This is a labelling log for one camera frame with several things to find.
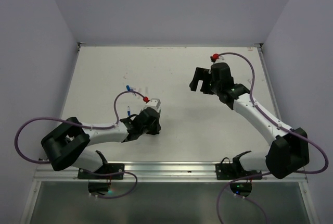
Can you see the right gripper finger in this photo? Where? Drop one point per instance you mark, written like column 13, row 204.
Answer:
column 199, row 75
column 206, row 87

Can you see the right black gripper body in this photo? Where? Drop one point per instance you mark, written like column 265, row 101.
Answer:
column 215, row 86

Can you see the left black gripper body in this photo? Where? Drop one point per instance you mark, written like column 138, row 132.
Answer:
column 152, row 129

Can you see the white marker blue label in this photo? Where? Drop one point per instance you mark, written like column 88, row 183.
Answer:
column 128, row 111

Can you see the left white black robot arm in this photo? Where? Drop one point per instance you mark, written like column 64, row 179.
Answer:
column 67, row 145

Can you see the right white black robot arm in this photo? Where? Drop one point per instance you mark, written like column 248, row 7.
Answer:
column 287, row 150

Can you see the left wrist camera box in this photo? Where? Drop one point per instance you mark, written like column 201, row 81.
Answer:
column 155, row 104

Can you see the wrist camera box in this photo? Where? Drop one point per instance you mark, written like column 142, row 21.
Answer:
column 155, row 104
column 217, row 58

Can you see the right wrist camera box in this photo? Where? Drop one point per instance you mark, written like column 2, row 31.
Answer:
column 217, row 58

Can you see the aluminium front rail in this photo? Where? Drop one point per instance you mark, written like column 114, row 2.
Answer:
column 168, row 171

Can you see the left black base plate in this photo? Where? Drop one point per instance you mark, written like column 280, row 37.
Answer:
column 114, row 170

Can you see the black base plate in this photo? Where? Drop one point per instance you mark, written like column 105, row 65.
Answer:
column 114, row 170
column 231, row 169

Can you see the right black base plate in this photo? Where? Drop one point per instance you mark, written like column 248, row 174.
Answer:
column 231, row 169

